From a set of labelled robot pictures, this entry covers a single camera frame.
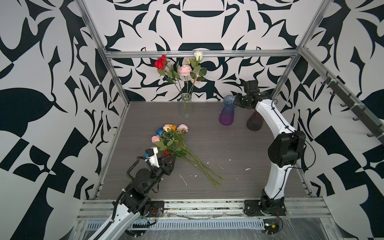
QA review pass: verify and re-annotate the smoky pink glass vase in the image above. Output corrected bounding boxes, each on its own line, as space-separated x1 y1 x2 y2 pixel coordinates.
246 111 264 132

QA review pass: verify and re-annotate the purple blue glass vase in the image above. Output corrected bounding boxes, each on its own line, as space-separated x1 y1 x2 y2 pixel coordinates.
219 96 236 126

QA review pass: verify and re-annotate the white rose stem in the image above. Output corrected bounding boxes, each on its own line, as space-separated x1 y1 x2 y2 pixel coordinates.
187 51 207 95

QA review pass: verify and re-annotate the clear glass vase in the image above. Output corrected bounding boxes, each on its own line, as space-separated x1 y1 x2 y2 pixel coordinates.
181 93 192 120

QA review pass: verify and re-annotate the pink peony flower stem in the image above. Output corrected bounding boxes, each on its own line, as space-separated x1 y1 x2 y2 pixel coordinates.
178 59 192 94

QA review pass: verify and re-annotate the red rose stem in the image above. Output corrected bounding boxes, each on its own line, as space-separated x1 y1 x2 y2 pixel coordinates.
154 55 183 95

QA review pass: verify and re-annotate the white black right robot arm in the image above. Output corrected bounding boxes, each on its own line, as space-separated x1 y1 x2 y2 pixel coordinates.
235 80 306 216

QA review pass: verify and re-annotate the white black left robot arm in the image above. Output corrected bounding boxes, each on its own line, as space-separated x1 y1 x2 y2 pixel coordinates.
89 153 177 240

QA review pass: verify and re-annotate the mixed artificial flower bouquet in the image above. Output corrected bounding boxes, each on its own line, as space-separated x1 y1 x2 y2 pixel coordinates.
151 124 226 189

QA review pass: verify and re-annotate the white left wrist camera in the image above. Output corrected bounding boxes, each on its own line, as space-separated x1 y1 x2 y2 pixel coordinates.
144 147 160 168

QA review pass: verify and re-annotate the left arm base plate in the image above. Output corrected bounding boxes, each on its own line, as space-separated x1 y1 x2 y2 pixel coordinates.
145 201 165 218

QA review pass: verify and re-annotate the white slotted cable duct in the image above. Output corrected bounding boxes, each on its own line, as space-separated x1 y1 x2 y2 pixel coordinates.
85 218 266 231

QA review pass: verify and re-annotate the aluminium front rail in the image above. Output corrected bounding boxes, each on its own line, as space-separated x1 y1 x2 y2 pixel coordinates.
76 198 332 221

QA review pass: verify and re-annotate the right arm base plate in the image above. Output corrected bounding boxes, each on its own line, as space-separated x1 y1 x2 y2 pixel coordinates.
244 198 287 217

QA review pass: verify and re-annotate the black wall hook rack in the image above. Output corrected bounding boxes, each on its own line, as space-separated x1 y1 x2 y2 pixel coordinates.
322 71 384 145

